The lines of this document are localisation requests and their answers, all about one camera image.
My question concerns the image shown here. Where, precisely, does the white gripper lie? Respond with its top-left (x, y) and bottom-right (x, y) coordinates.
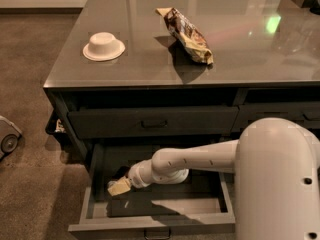
top-left (107, 160), bottom-right (153, 196)

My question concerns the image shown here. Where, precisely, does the brown chip bag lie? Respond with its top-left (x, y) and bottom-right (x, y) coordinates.
top-left (156, 7), bottom-right (213, 65)

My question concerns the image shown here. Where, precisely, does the white upturned bowl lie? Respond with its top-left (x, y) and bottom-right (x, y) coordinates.
top-left (83, 32), bottom-right (125, 61)

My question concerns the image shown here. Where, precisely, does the top right drawer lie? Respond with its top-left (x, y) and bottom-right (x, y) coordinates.
top-left (232, 102), bottom-right (320, 132)

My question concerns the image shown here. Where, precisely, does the closed top left drawer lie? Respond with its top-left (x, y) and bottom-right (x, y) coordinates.
top-left (68, 106), bottom-right (238, 139)

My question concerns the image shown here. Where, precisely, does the black bin beside cabinet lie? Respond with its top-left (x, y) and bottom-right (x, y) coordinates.
top-left (45, 111), bottom-right (70, 145)

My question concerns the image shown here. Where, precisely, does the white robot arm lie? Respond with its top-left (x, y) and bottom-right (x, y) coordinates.
top-left (108, 118), bottom-right (320, 240)

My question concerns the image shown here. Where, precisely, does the open middle drawer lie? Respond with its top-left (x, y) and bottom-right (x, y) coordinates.
top-left (69, 144), bottom-right (235, 240)

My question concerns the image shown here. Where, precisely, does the dark grey drawer cabinet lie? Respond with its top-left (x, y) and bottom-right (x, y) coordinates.
top-left (44, 0), bottom-right (320, 160)

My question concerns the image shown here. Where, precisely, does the orange soda can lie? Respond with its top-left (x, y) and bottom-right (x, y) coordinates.
top-left (107, 176), bottom-right (130, 189)

